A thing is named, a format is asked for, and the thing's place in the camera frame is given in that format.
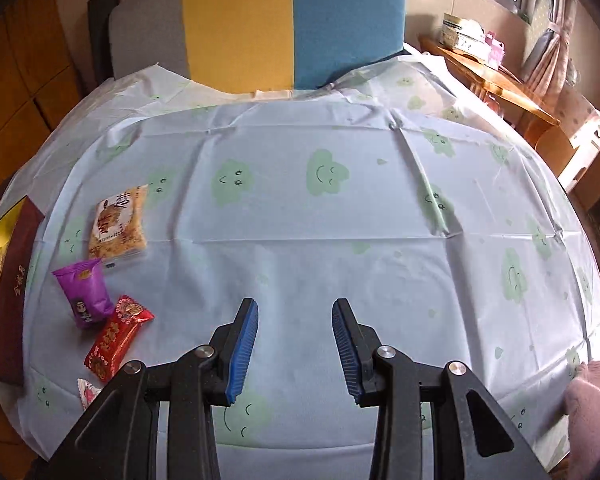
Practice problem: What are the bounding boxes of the long red candy packet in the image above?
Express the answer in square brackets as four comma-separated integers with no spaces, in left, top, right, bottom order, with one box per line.
[84,295,155,384]

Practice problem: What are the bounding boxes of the white pink-flower candy packet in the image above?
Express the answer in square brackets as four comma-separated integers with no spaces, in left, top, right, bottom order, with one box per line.
[76,378,102,410]

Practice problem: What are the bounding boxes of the purple snack packet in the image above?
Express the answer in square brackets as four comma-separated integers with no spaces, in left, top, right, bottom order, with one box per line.
[53,258,114,330]

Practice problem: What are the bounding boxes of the brown crumb pastry packet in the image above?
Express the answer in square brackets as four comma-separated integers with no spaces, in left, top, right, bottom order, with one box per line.
[88,185,148,260]

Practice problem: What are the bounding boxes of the white green-cloud tablecloth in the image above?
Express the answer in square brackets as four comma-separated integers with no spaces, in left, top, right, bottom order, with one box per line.
[0,55,600,479]

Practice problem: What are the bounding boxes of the pink cloth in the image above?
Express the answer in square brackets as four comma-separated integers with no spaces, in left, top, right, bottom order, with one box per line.
[564,361,600,479]

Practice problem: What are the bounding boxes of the gold metal tin box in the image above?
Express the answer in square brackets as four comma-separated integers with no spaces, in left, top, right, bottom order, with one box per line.
[0,196,44,387]

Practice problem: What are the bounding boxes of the wooden side table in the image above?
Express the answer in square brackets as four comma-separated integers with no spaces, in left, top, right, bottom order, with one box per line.
[418,35,576,177]

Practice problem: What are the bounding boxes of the boxes on side table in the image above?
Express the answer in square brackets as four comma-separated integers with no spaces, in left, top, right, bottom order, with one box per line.
[440,13,505,70]

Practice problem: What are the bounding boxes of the wooden panel cabinet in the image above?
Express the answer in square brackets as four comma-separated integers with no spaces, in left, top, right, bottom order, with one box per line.
[0,0,84,192]

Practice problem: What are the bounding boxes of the pink patterned right curtain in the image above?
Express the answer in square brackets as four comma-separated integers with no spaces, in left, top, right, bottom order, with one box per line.
[521,0,578,110]

